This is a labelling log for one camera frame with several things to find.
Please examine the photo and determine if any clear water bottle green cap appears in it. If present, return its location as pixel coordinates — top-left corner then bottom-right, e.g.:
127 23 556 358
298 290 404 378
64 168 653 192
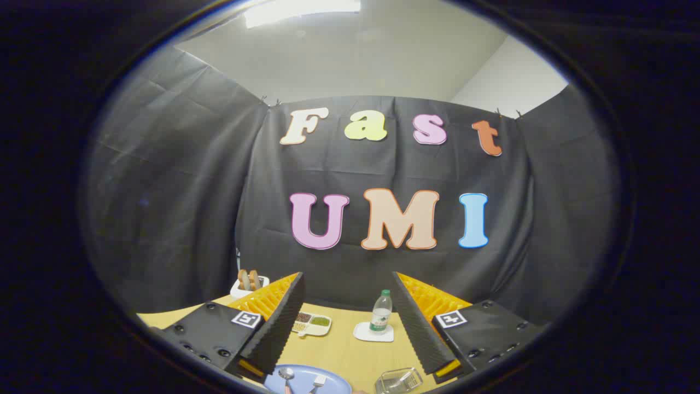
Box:
370 289 393 333

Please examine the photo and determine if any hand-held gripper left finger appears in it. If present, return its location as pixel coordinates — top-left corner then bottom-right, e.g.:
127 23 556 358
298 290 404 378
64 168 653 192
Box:
149 272 307 384

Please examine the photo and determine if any metal cutlery drainer basket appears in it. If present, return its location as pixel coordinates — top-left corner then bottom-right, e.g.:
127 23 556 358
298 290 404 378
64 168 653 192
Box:
375 367 424 394

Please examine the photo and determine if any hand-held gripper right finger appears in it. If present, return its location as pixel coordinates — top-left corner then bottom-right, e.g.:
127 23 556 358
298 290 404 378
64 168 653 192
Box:
392 271 547 384

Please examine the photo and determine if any ceiling light panel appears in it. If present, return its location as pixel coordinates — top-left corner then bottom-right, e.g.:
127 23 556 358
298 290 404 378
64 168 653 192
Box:
243 0 361 29

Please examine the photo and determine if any white square coaster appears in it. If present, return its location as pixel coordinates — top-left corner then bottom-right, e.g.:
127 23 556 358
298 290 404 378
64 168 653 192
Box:
353 321 395 343

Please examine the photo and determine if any cream white toaster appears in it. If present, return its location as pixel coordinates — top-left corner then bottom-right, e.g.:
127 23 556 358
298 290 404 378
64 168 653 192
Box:
230 275 270 299

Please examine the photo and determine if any blue round plate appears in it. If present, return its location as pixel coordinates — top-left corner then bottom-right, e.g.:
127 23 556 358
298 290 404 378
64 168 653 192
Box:
264 364 352 394

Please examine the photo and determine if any white divided snack tray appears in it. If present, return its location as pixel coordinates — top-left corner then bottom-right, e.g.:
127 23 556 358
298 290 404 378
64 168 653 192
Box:
291 311 333 337

